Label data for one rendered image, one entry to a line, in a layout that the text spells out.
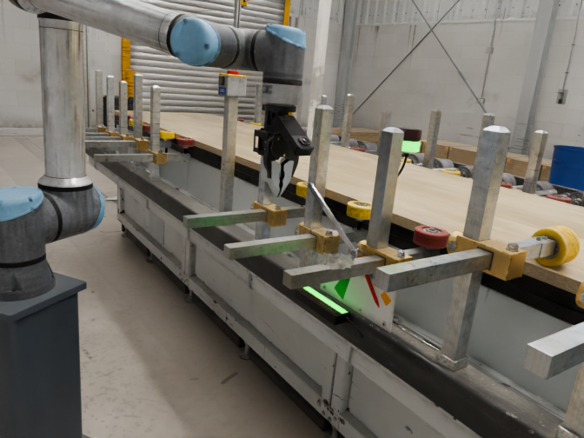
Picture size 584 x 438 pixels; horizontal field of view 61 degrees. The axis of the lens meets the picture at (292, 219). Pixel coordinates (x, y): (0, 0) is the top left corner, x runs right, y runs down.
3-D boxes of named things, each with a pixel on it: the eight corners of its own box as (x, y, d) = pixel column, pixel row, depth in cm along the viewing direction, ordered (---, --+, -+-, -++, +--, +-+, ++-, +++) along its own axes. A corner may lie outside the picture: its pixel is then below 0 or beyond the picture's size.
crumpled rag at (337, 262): (333, 272, 100) (334, 261, 99) (312, 261, 105) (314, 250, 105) (365, 266, 105) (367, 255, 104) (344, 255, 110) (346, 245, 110)
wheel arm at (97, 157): (96, 164, 216) (95, 154, 214) (93, 162, 218) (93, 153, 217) (190, 162, 240) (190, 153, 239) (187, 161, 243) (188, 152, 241)
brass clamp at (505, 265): (503, 282, 86) (509, 255, 85) (441, 256, 97) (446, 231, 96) (523, 276, 90) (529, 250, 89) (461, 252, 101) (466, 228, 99)
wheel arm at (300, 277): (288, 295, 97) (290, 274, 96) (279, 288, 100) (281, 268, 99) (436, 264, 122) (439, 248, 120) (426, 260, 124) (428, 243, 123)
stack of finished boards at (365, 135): (388, 141, 1027) (388, 132, 1022) (296, 142, 876) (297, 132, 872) (361, 136, 1083) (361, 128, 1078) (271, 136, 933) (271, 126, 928)
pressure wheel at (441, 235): (426, 281, 117) (434, 235, 114) (401, 269, 124) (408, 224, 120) (447, 276, 122) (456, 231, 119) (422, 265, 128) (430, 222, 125)
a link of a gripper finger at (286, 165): (276, 191, 124) (280, 155, 121) (290, 197, 119) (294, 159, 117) (266, 192, 122) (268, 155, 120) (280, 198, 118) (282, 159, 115)
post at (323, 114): (305, 282, 138) (323, 105, 125) (298, 277, 141) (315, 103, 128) (315, 280, 140) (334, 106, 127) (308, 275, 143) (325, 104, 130)
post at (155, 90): (151, 189, 237) (153, 85, 224) (149, 188, 240) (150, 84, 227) (159, 189, 239) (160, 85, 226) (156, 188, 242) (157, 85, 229)
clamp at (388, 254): (394, 282, 109) (397, 260, 108) (353, 261, 120) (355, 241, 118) (411, 277, 112) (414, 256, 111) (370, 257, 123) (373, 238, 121)
